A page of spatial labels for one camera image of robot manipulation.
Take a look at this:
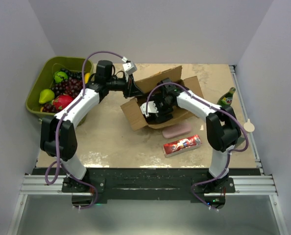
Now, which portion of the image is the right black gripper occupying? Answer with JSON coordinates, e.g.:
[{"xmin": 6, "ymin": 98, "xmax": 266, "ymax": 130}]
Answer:
[{"xmin": 147, "ymin": 93, "xmax": 174, "ymax": 123}]

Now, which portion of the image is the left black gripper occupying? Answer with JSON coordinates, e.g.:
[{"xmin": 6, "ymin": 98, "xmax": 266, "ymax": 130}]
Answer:
[{"xmin": 107, "ymin": 72, "xmax": 145, "ymax": 99}]

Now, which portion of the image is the taped cardboard express box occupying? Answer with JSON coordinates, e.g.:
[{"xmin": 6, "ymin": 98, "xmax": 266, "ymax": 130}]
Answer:
[{"xmin": 121, "ymin": 66, "xmax": 207, "ymax": 131}]

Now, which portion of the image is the red toothpaste box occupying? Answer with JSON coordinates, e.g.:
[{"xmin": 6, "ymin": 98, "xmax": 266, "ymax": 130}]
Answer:
[{"xmin": 163, "ymin": 135, "xmax": 202, "ymax": 158}]

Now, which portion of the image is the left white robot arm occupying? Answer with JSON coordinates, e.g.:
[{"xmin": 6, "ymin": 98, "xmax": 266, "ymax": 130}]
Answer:
[{"xmin": 40, "ymin": 60, "xmax": 143, "ymax": 192}]

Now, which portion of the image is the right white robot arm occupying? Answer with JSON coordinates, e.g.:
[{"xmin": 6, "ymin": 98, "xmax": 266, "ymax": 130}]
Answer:
[{"xmin": 157, "ymin": 81, "xmax": 241, "ymax": 192}]

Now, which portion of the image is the yellow lemon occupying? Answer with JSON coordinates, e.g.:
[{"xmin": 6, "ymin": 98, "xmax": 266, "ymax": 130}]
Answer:
[{"xmin": 84, "ymin": 72, "xmax": 91, "ymax": 84}]

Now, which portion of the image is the green glass bottle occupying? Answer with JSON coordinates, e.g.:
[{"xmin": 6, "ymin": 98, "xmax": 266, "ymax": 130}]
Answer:
[{"xmin": 217, "ymin": 87, "xmax": 236, "ymax": 106}]

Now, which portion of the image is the black grape bunch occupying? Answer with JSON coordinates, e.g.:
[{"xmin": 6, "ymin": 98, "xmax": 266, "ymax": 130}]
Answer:
[{"xmin": 60, "ymin": 68, "xmax": 82, "ymax": 80}]

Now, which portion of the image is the dark purple grape bunch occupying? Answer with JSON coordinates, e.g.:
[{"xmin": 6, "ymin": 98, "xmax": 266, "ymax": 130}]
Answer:
[{"xmin": 51, "ymin": 78, "xmax": 83, "ymax": 98}]

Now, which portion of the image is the red dragon fruit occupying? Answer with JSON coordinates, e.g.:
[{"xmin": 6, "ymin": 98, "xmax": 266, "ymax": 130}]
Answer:
[{"xmin": 52, "ymin": 94, "xmax": 73, "ymax": 111}]

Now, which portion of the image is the green apple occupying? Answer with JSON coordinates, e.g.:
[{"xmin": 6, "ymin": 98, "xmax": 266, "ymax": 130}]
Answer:
[{"xmin": 53, "ymin": 71, "xmax": 69, "ymax": 84}]

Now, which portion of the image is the grey cylindrical bottle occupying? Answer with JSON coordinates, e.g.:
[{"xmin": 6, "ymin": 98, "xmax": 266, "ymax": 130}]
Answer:
[{"xmin": 235, "ymin": 118, "xmax": 255, "ymax": 150}]

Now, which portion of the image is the small red grape bunch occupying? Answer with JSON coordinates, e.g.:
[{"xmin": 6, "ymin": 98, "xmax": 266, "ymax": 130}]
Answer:
[{"xmin": 40, "ymin": 103, "xmax": 58, "ymax": 113}]

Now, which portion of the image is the green pear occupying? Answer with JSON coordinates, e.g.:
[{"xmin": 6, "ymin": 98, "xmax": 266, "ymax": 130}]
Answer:
[{"xmin": 39, "ymin": 89, "xmax": 55, "ymax": 104}]

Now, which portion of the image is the olive green plastic basket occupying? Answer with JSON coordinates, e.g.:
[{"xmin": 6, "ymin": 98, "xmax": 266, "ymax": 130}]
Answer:
[{"xmin": 25, "ymin": 56, "xmax": 85, "ymax": 118}]

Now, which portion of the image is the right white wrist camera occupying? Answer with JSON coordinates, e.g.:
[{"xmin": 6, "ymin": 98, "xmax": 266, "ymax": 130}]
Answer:
[{"xmin": 140, "ymin": 101, "xmax": 159, "ymax": 118}]

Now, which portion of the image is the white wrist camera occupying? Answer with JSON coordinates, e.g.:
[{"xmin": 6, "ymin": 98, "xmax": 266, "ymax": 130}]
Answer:
[
  {"xmin": 121, "ymin": 57, "xmax": 137, "ymax": 76},
  {"xmin": 140, "ymin": 101, "xmax": 159, "ymax": 118}
]

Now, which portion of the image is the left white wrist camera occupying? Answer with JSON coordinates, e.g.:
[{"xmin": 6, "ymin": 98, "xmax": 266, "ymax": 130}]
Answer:
[{"xmin": 121, "ymin": 57, "xmax": 137, "ymax": 76}]

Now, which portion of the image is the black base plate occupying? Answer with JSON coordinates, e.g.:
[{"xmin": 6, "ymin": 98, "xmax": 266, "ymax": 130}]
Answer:
[{"xmin": 62, "ymin": 168, "xmax": 236, "ymax": 209}]

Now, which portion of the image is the aluminium rail frame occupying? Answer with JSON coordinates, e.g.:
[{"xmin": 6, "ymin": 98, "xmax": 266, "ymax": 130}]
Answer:
[{"xmin": 7, "ymin": 65, "xmax": 290, "ymax": 235}]

